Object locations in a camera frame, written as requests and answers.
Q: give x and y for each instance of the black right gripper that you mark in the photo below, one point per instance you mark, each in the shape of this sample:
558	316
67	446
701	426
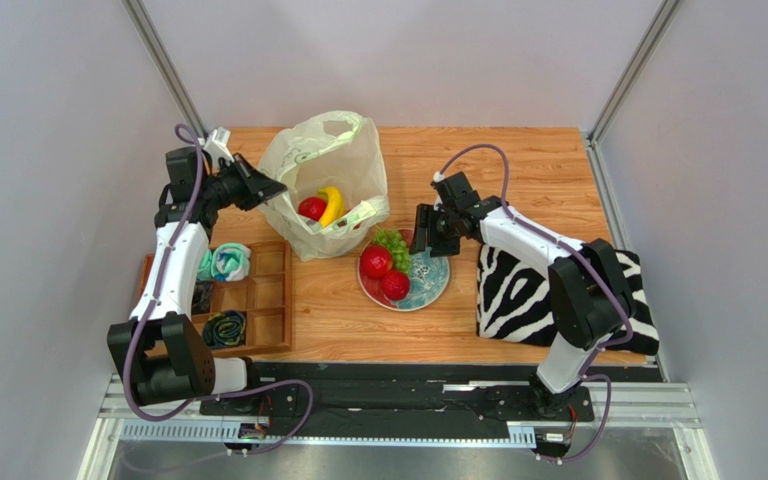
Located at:
443	226

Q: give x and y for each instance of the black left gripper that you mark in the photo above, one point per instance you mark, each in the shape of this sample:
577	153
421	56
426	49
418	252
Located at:
256	187

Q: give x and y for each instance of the red apple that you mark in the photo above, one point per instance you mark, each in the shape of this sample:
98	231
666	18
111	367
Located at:
312	208

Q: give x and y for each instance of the pale green plastic bag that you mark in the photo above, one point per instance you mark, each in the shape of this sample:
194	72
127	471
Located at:
339	149

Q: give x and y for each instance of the yellow banana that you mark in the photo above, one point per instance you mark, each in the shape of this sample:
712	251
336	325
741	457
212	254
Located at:
335	206

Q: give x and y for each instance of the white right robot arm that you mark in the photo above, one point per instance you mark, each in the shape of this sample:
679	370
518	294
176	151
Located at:
590	297

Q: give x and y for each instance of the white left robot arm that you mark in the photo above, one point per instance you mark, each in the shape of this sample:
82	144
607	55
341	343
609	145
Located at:
158	353

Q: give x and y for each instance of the patterned ceramic plate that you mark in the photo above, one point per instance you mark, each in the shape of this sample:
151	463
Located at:
429	277

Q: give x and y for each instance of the green grape bunch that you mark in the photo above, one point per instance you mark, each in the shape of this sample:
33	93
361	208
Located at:
394	242

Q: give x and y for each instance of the red round fruit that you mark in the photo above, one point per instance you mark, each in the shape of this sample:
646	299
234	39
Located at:
375	261

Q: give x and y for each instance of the teal white rolled sock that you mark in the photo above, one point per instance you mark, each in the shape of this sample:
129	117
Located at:
231	262

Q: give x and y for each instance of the zebra striped cushion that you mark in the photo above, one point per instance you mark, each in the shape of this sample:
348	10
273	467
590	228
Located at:
513	303

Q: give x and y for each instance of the black rolled sock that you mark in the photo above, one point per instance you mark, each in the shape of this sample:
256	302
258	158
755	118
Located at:
202	297

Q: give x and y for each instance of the dark green rolled sock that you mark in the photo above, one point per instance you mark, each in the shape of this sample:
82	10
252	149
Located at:
226	329

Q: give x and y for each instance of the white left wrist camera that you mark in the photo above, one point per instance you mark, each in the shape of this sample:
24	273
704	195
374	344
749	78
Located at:
215	148

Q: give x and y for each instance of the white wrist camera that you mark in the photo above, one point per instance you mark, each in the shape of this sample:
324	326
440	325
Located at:
215	148
437	178

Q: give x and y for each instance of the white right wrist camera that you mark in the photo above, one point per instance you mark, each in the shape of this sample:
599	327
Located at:
437	178

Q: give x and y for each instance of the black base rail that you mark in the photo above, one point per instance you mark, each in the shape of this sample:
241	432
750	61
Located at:
399	401

